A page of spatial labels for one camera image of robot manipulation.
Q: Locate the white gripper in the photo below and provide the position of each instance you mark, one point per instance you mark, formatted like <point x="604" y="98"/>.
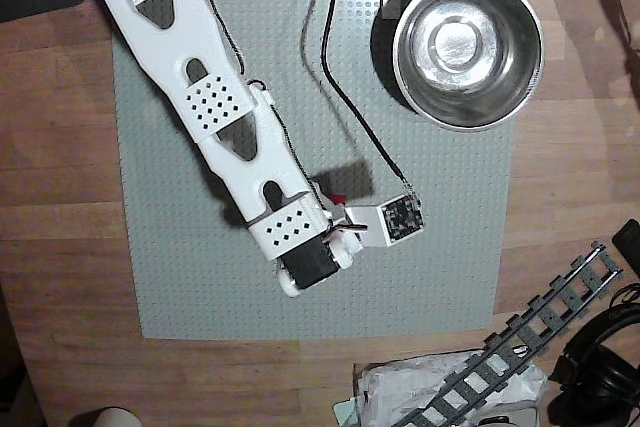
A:
<point x="348" y="246"/>

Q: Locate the red lego block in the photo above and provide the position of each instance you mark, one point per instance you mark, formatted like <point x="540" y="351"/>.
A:
<point x="340" y="198"/>

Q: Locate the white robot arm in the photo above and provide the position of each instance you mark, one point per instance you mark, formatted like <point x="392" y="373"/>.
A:
<point x="220" y="97"/>

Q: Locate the grey lego baseplate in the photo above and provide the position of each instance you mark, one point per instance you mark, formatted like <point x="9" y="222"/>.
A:
<point x="375" y="287"/>

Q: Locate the grey lego train track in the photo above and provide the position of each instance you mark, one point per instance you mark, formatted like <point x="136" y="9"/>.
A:
<point x="547" y="319"/>

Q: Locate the white plastic bag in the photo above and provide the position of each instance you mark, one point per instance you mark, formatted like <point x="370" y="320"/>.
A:
<point x="400" y="387"/>

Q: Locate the pale green box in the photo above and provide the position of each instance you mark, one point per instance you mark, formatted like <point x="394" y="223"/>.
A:
<point x="345" y="414"/>

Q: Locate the stainless steel bowl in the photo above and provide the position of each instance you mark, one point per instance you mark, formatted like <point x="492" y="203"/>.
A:
<point x="465" y="47"/>

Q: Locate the black headphones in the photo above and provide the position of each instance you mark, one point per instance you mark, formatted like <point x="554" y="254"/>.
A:
<point x="600" y="362"/>

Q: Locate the small black device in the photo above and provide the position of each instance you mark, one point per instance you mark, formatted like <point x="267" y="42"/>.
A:
<point x="630" y="242"/>

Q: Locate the white paper cup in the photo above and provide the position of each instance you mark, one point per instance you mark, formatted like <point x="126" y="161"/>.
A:
<point x="102" y="418"/>

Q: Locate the white camera box black board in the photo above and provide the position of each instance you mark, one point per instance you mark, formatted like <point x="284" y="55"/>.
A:
<point x="370" y="227"/>

